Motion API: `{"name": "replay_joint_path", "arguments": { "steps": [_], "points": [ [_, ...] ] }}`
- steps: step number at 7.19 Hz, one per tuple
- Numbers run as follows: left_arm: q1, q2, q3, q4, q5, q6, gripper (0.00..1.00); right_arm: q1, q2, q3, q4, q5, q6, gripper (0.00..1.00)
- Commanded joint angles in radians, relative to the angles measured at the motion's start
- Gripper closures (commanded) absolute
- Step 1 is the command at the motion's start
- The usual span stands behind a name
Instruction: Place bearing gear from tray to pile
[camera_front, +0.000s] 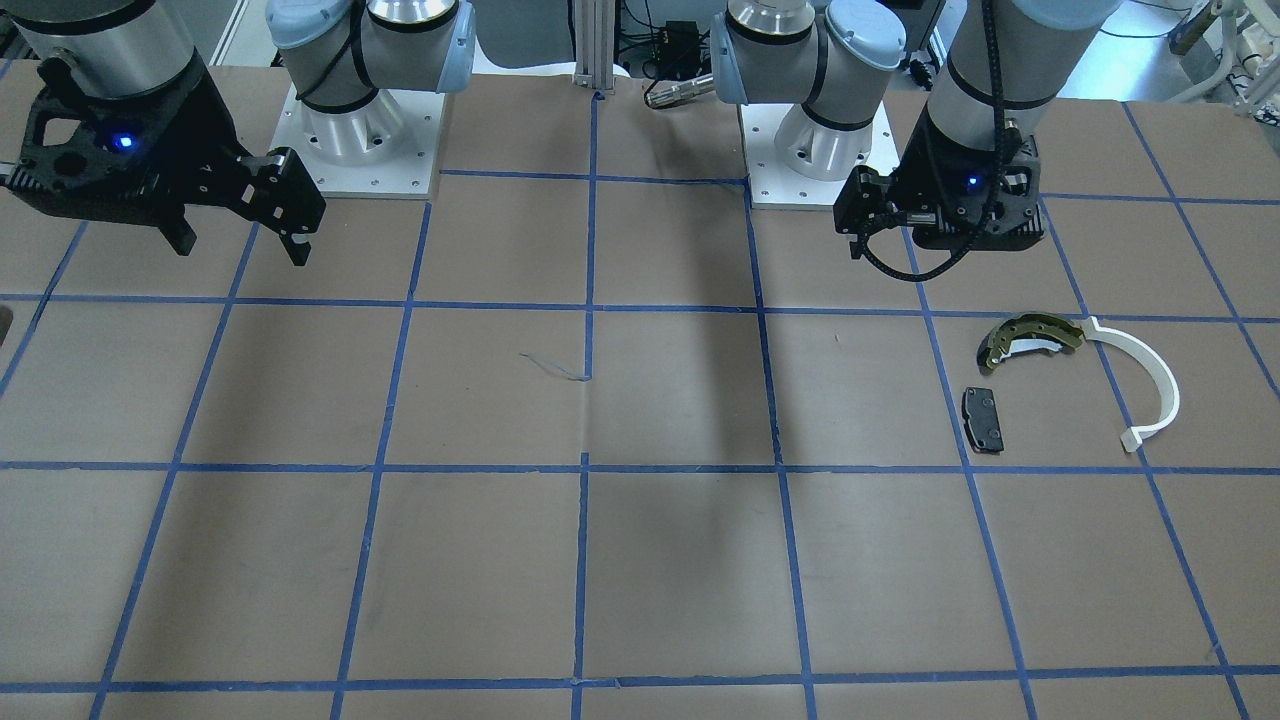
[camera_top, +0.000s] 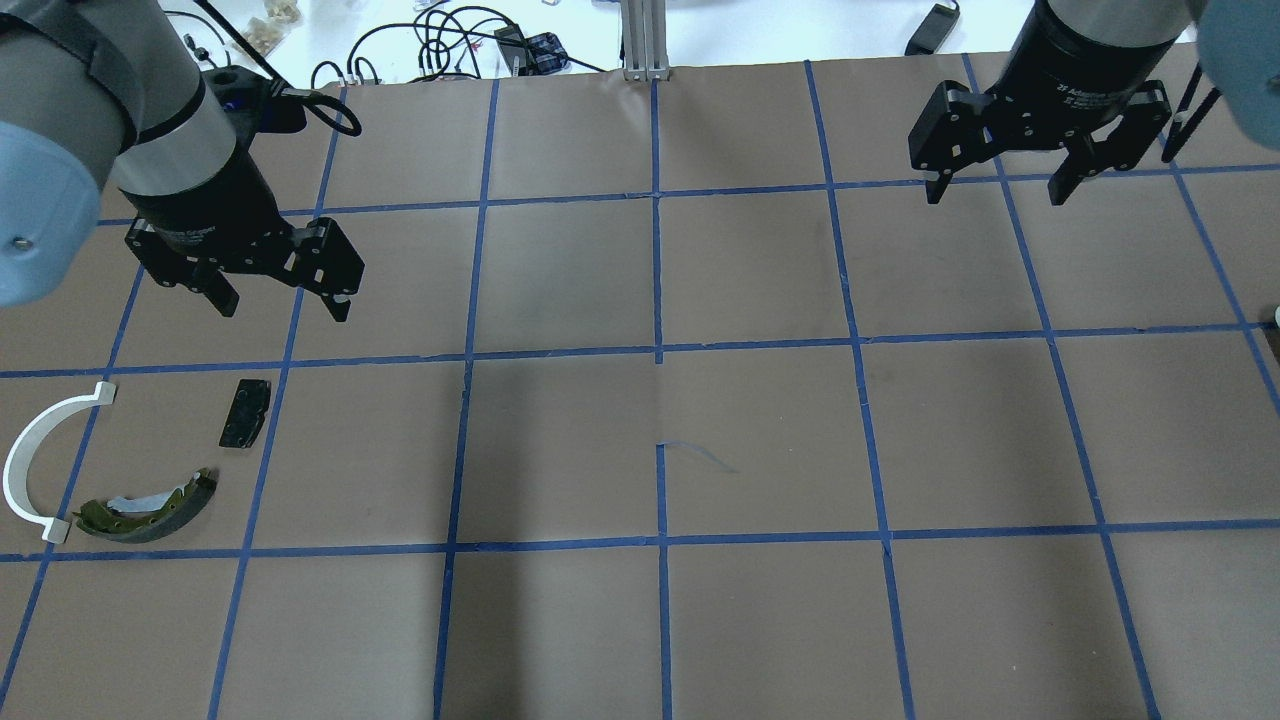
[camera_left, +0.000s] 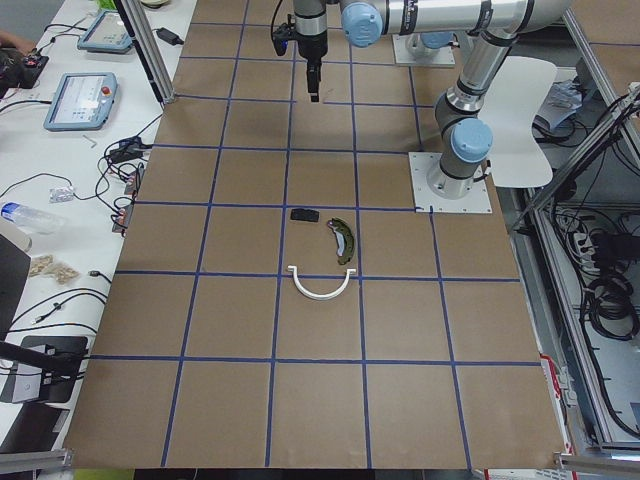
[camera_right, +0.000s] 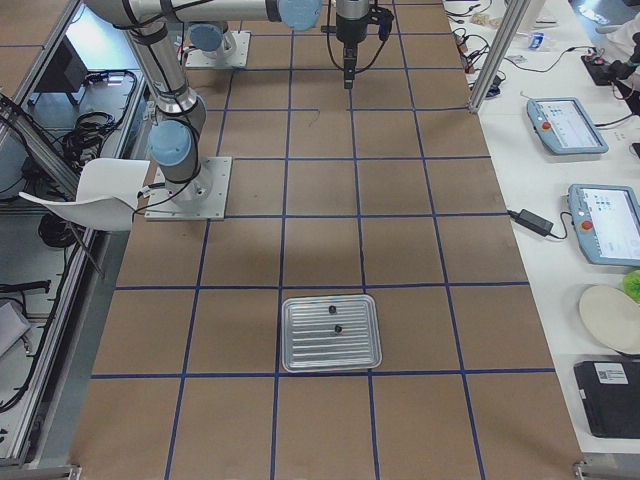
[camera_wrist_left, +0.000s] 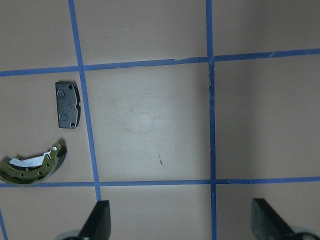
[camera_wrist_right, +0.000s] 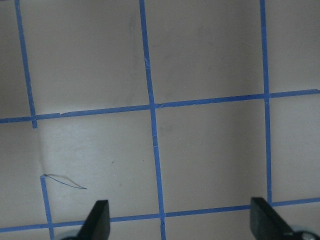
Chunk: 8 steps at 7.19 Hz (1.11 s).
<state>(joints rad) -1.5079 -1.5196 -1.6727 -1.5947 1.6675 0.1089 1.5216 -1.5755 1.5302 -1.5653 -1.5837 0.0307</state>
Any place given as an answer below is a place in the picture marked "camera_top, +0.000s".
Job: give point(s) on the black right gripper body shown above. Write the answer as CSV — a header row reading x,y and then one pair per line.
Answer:
x,y
1082,72

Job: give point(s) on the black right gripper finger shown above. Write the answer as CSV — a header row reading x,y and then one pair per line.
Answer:
x,y
1077,167
936,183

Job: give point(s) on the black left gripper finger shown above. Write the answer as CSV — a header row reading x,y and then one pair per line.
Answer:
x,y
220,293
338,305

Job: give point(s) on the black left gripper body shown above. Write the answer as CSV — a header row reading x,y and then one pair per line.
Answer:
x,y
212,211

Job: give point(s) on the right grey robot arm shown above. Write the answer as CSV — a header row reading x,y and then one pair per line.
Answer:
x,y
1236,44

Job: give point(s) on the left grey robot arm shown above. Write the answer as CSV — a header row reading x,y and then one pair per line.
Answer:
x,y
104,93

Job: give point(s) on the black brake pad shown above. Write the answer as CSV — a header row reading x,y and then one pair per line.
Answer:
x,y
247,413

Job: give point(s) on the black power adapter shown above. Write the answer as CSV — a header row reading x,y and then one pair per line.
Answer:
x,y
934,29

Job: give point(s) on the bag of small parts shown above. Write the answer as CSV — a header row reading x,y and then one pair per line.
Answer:
x,y
271,24

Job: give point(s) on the olive green brake shoe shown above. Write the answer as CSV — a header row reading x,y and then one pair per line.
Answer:
x,y
148,519

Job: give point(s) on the white curved plastic bracket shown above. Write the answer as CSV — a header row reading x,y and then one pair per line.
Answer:
x,y
54,530

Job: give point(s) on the aluminium extrusion post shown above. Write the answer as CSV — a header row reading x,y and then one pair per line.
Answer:
x,y
644,40

